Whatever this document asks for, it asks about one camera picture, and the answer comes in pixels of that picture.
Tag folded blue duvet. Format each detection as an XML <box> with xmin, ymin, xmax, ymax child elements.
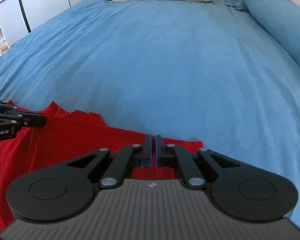
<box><xmin>225</xmin><ymin>0</ymin><xmax>300</xmax><ymax>67</ymax></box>

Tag blue bed sheet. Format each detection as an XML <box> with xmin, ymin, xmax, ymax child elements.
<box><xmin>0</xmin><ymin>0</ymin><xmax>300</xmax><ymax>227</ymax></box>

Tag white shelf unit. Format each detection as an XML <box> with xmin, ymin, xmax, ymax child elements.
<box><xmin>0</xmin><ymin>0</ymin><xmax>29</xmax><ymax>57</ymax></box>

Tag red knit sweater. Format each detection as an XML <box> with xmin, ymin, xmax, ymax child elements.
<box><xmin>0</xmin><ymin>100</ymin><xmax>204</xmax><ymax>234</ymax></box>

